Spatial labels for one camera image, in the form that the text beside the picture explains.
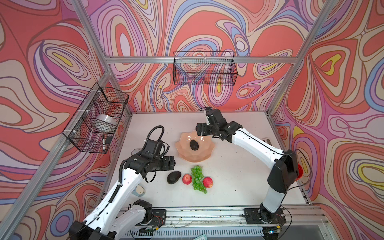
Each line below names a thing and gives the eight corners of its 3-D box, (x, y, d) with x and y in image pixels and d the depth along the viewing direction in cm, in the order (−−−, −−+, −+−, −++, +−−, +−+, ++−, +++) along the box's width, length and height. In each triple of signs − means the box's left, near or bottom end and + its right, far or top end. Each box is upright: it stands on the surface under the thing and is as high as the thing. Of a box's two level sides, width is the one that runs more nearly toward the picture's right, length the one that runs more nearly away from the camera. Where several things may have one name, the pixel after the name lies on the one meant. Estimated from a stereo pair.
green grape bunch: (194, 195, 82) (194, 192, 78) (190, 169, 91) (190, 166, 87) (206, 193, 82) (206, 190, 78) (201, 168, 92) (201, 164, 88)
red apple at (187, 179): (181, 181, 86) (180, 179, 83) (185, 174, 89) (185, 172, 86) (188, 186, 84) (188, 184, 81) (193, 179, 87) (193, 177, 84)
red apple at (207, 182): (206, 189, 84) (207, 187, 80) (201, 182, 87) (201, 179, 83) (213, 185, 86) (214, 182, 82) (208, 177, 88) (209, 174, 84)
